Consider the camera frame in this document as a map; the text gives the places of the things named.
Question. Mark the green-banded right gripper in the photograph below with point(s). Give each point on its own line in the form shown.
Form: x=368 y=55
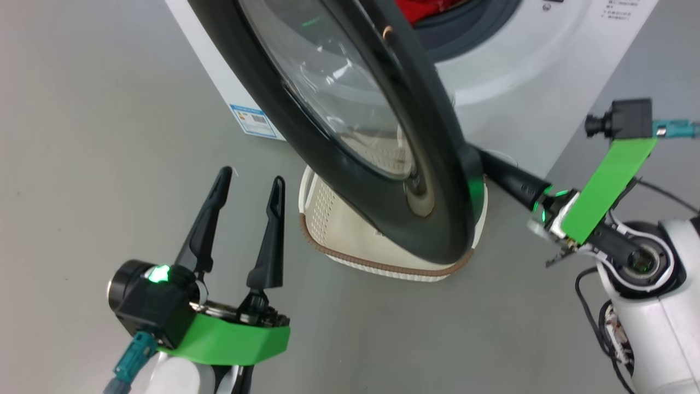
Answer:
x=607 y=186

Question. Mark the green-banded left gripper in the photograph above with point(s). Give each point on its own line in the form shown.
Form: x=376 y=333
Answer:
x=229 y=339

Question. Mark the black glass washing machine door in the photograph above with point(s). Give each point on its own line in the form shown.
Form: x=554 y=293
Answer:
x=437 y=164

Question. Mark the red white-trimmed garment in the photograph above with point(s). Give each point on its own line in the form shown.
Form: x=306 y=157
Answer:
x=421 y=10

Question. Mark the cream laundry basket brown rim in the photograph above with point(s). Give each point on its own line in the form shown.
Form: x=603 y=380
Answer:
x=350 y=235

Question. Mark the white front-load washing machine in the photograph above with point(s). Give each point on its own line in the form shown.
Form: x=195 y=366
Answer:
x=525 y=65

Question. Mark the blue white energy label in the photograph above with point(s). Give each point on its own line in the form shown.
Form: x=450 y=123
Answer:
x=252 y=120

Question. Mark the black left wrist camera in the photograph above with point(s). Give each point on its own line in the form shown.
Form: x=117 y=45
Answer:
x=147 y=306

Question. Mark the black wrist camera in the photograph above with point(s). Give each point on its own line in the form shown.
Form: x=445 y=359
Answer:
x=629 y=117
x=147 y=306

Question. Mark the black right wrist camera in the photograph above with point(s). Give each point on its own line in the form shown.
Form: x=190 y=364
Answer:
x=629 y=117

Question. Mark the teal left camera connector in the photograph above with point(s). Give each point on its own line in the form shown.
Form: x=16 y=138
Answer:
x=134 y=355

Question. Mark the teal camera connector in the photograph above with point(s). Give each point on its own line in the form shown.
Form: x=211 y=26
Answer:
x=678 y=129
x=134 y=355

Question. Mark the teal right camera connector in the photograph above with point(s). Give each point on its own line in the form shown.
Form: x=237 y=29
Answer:
x=678 y=129

